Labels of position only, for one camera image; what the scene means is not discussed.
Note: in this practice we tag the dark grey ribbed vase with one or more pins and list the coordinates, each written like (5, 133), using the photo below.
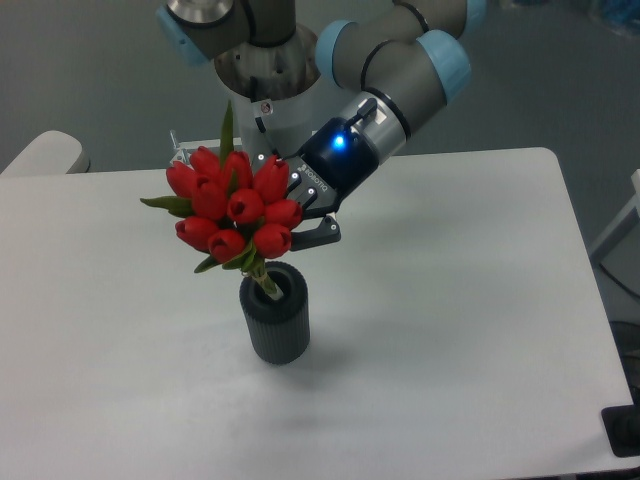
(279, 330)

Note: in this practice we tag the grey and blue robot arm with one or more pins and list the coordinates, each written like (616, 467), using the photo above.
(334, 105)

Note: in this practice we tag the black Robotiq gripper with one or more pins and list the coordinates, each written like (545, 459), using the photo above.
(331, 165)

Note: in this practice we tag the black device at table edge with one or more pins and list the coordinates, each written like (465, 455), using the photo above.
(622, 429)

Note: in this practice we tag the white furniture frame right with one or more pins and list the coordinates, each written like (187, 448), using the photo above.
(620, 226)

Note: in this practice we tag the red tulip bouquet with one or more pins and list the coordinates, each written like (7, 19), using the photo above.
(237, 217)

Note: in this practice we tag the white metal base bracket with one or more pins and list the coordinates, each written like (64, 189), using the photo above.
(185, 150)

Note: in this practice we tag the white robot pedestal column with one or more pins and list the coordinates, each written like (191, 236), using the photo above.
(295, 112)

